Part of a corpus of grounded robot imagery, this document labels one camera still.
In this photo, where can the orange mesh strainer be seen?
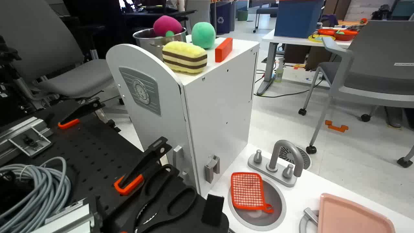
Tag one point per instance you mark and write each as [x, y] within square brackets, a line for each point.
[246, 190]

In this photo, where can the aluminium rail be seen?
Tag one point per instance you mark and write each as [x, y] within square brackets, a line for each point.
[17, 130]

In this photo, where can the white-framed black tag plate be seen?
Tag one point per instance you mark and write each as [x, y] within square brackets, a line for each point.
[30, 143]

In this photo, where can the orange rectangular block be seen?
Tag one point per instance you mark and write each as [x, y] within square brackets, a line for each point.
[224, 50]

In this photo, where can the white toy kitchen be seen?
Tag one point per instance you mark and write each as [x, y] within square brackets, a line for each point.
[220, 108]

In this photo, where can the small black block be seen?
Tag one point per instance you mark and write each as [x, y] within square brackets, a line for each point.
[213, 210]

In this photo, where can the clear spray bottle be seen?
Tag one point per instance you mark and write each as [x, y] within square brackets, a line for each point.
[280, 72]

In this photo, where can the black equipment stand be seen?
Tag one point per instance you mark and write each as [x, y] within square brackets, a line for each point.
[8, 86]

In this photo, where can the grey office chair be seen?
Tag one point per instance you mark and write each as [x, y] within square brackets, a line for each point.
[380, 56]
[43, 39]

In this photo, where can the round green plushie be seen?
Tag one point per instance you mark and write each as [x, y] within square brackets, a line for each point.
[204, 36]

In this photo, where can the silver metal bracket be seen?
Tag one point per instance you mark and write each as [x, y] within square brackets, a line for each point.
[65, 218]

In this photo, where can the orange floor bracket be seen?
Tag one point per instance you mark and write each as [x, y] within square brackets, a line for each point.
[334, 126]

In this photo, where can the small green plushie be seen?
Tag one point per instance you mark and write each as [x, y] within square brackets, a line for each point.
[170, 34]

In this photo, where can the blue box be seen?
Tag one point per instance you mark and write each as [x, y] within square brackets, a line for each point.
[298, 20]

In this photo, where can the black perforated board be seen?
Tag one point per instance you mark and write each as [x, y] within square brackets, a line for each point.
[86, 151]

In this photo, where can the steel pot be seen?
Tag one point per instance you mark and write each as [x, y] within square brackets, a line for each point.
[149, 43]

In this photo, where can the grey toy faucet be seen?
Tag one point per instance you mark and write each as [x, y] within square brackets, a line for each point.
[280, 150]

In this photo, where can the grey toy burner grate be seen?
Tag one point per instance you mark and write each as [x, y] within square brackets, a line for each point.
[307, 216]

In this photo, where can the yellow brown-striped sponge plushie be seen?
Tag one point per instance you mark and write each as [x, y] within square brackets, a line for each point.
[186, 54]

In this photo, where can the grey round sink basin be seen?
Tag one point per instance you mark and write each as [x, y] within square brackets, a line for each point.
[277, 203]

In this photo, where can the orange tray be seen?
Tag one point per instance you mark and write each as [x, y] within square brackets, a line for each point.
[341, 34]

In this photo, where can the black moulded looped cover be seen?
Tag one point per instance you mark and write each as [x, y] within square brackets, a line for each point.
[173, 203]

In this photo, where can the white table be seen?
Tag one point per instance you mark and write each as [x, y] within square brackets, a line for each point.
[293, 41]

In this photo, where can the pink plastic tray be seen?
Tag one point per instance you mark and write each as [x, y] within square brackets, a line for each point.
[350, 218]

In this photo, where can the magenta plushie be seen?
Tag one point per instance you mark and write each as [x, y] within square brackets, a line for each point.
[167, 25]

